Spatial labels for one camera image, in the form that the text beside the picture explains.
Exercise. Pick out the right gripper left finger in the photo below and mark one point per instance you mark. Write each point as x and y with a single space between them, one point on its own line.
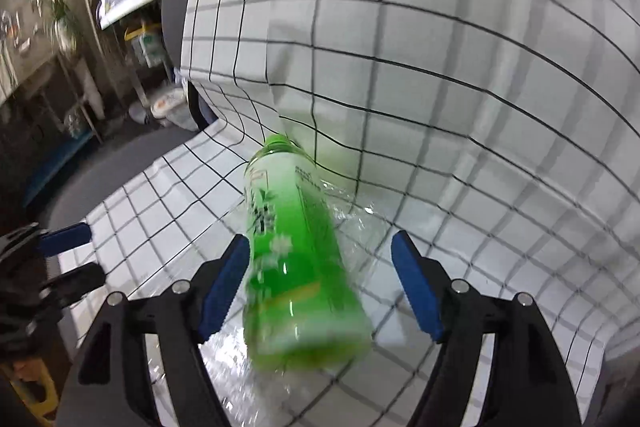
110 383

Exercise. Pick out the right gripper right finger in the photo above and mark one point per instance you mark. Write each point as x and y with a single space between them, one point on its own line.
528 382

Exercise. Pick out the green plastic bottle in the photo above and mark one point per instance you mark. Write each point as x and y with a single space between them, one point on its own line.
301 310

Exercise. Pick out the white paper bucket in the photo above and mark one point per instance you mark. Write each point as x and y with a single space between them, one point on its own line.
147 44

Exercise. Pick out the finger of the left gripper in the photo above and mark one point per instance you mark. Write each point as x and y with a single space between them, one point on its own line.
70 287
52 244

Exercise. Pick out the white kitchen counter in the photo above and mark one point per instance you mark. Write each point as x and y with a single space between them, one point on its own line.
120 10

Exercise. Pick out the grey office chair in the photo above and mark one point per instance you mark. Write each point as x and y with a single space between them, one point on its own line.
100 170

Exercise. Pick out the white grid-pattern cloth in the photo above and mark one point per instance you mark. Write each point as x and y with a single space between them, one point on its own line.
502 135

